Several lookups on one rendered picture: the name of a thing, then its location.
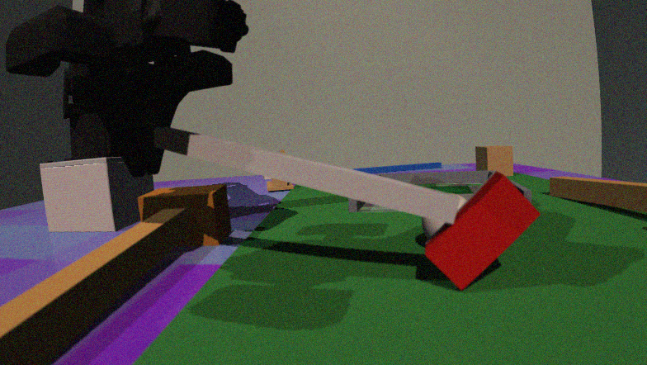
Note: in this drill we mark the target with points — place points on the blue flat bar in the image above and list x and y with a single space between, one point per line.
402 167

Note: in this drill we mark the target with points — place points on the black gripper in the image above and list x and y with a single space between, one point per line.
124 89

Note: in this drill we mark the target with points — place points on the white golf ball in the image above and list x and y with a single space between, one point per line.
431 226

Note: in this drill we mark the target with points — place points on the green putting mat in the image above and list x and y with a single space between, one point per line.
315 284

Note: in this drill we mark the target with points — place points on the red putter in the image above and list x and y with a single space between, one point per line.
470 240

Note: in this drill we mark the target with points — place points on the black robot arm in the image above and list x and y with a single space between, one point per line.
216 24

